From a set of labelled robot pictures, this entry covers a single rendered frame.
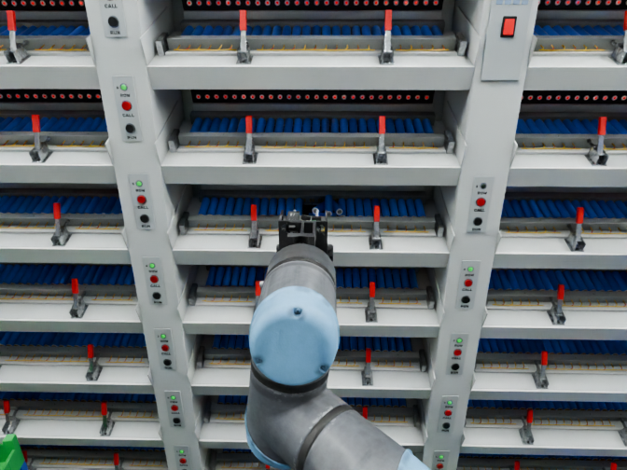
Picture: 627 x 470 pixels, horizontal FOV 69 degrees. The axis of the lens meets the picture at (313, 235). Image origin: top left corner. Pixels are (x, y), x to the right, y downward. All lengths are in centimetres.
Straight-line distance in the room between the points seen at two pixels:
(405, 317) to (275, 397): 65
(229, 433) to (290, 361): 91
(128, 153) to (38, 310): 49
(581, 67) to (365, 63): 39
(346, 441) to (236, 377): 77
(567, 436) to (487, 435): 21
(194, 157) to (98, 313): 47
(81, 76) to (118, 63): 8
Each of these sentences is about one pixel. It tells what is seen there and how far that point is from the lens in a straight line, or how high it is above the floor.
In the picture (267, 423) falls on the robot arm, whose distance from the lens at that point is 54.
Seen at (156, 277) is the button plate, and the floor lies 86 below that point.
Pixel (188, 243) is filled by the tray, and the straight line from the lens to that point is 105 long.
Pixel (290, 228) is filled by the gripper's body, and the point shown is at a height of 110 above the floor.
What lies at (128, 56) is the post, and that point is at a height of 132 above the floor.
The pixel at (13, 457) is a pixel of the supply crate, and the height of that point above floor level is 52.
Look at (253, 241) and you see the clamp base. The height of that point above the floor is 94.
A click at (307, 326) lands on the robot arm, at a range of 45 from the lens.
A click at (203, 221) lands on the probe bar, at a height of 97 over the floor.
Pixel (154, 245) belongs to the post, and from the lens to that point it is 105.
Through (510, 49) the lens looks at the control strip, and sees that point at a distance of 95.
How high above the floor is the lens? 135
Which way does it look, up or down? 24 degrees down
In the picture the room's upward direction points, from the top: straight up
